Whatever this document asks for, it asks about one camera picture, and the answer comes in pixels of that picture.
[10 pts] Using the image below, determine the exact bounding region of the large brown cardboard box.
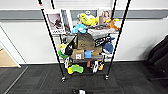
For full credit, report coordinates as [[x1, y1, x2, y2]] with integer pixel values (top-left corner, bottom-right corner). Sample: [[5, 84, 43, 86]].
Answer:
[[76, 32, 96, 51]]

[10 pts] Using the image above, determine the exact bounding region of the small blue box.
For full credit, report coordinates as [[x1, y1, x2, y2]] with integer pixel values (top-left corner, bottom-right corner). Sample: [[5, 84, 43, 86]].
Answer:
[[84, 50, 93, 59]]

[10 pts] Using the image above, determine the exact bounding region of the small cardboard box white label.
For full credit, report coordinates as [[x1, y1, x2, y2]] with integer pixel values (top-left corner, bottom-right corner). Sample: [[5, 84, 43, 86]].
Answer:
[[72, 49, 86, 60]]

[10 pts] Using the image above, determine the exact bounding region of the small orange bottle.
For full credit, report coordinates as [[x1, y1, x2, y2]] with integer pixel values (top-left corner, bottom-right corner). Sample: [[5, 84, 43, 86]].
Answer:
[[86, 60, 92, 69]]

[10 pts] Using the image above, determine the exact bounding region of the black patterned bag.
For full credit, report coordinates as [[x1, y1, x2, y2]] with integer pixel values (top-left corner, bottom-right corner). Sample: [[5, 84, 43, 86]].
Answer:
[[94, 35, 113, 48]]

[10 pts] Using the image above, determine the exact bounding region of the light blue plush toy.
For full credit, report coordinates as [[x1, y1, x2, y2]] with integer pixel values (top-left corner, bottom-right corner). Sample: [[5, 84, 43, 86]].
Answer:
[[71, 23, 89, 34]]

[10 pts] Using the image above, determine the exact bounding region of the pale yellow bowl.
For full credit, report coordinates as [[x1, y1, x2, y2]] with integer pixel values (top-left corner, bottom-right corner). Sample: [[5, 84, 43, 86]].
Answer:
[[57, 43, 68, 51]]

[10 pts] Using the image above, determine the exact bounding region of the white and black pack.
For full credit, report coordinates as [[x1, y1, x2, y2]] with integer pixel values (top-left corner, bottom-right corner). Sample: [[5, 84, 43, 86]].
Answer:
[[91, 61, 101, 73]]

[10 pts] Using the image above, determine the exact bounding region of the grey flat printed box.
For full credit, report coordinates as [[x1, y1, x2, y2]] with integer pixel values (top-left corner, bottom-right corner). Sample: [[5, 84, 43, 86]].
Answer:
[[87, 27, 118, 38]]

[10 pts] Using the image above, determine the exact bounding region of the small white pack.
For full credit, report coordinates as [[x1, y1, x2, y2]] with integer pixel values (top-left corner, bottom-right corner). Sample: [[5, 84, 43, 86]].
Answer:
[[64, 57, 71, 69]]

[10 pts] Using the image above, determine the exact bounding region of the dark blue cap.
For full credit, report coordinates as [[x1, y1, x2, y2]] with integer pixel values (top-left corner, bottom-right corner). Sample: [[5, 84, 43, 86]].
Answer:
[[101, 42, 115, 56]]

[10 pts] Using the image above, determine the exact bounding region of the yellow and green toy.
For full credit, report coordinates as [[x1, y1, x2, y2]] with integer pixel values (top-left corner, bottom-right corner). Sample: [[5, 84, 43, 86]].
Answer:
[[67, 64, 84, 75]]

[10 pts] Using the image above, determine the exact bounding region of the small orange pack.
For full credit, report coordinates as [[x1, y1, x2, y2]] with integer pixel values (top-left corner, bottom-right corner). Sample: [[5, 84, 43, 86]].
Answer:
[[98, 63, 105, 71]]

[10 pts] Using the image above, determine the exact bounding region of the yellow plush toy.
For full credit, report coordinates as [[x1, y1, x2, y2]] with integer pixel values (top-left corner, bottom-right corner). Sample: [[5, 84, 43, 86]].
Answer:
[[78, 12, 99, 27]]

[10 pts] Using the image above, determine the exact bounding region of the white box with portrait print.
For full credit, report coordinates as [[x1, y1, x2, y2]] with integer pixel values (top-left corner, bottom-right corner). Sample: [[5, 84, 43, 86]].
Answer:
[[97, 8, 113, 25]]

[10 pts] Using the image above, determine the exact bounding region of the white box with photo print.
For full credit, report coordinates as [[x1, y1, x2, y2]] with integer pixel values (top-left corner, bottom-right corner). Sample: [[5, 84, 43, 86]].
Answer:
[[43, 9, 66, 35]]

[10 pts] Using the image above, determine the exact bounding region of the black chair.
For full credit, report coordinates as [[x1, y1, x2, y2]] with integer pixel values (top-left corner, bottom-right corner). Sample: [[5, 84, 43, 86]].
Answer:
[[144, 34, 168, 81]]

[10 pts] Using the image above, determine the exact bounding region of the black wire shelf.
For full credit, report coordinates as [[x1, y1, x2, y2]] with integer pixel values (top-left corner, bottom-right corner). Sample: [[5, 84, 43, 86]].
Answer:
[[37, 0, 129, 82]]

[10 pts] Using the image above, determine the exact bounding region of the white wall socket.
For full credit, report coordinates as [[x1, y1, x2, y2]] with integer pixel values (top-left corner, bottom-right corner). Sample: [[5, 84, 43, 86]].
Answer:
[[84, 10, 93, 16]]

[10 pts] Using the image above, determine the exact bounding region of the white door frame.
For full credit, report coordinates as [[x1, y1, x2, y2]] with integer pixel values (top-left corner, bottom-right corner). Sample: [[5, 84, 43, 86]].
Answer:
[[0, 23, 22, 68]]

